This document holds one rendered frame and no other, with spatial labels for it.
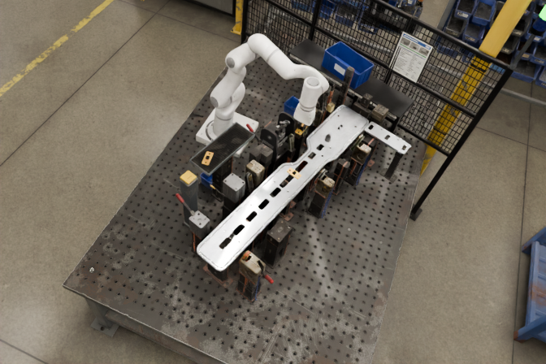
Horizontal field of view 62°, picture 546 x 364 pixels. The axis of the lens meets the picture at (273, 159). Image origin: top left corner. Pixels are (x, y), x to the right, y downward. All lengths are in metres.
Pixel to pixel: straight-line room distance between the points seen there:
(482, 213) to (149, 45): 3.48
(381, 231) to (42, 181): 2.57
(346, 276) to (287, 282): 0.34
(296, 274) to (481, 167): 2.39
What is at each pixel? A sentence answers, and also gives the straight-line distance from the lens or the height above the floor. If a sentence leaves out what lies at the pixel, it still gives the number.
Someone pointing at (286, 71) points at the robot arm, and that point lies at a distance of 2.24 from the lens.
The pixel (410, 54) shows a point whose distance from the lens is 3.02.
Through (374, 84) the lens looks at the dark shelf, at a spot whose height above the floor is 1.03.
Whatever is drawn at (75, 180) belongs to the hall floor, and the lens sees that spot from 3.89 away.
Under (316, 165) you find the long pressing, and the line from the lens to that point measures 2.65.
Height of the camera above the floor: 3.08
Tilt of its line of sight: 52 degrees down
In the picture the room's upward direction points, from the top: 10 degrees clockwise
